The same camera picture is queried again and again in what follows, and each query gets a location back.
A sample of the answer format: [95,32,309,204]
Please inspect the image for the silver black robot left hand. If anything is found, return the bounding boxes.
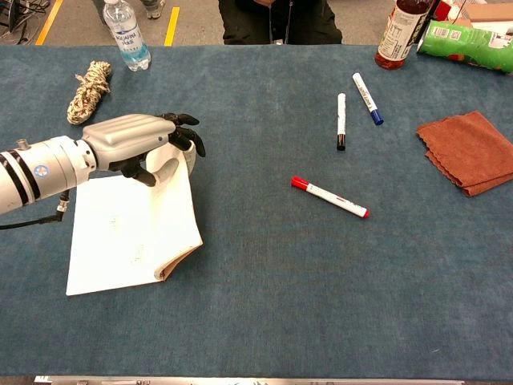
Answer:
[82,112,207,188]

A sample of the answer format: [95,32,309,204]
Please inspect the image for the pale yellow spiral notebook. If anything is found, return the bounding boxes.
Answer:
[66,140,204,297]

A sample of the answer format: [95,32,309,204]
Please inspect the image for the clear plastic water bottle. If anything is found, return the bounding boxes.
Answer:
[103,0,152,72]

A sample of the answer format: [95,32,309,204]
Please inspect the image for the grey sneaker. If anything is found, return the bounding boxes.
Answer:
[146,0,167,20]

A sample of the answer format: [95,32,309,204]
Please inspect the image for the person's black clothed torso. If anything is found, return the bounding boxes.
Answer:
[218,0,344,46]

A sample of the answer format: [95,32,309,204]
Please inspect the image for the white marker with red cap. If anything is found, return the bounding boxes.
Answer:
[290,176,371,220]

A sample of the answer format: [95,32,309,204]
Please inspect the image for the white marker with black cap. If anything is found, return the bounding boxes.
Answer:
[336,92,347,152]

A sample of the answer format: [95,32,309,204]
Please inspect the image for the blue felt table mat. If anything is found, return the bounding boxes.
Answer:
[0,43,513,378]

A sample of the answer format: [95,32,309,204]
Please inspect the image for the white marker with blue cap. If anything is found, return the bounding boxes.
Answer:
[352,72,385,126]

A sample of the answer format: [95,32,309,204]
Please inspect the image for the brown tea bottle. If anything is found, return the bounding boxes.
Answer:
[374,0,438,71]

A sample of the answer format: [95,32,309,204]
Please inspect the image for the red box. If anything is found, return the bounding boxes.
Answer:
[434,0,454,22]

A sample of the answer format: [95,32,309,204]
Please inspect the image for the brown folded microfiber cloth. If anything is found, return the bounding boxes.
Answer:
[416,110,513,198]

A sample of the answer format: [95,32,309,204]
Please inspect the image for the green chip can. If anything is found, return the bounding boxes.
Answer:
[416,19,513,75]

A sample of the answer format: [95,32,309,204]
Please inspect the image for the cardboard box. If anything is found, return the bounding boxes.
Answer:
[460,0,513,24]

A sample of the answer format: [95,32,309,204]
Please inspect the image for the beige braided rope bundle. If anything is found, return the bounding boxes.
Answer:
[67,60,113,126]

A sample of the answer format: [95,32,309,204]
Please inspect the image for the black arm cable with plug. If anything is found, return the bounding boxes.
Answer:
[0,188,71,231]

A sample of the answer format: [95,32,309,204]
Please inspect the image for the black floor cables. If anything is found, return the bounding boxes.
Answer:
[0,0,51,41]

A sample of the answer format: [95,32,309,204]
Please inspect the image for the silver metal rail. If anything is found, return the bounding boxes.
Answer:
[34,375,466,385]

